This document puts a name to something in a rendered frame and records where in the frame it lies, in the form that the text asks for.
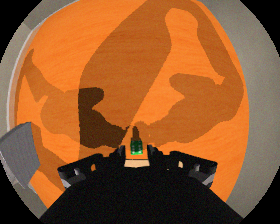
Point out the tan square mat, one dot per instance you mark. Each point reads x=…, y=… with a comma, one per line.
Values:
x=140, y=162

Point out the green die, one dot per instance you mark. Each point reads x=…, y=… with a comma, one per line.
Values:
x=136, y=147

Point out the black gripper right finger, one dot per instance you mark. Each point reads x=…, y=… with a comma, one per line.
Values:
x=202, y=169

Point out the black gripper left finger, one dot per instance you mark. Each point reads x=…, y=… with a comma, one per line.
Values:
x=81, y=169

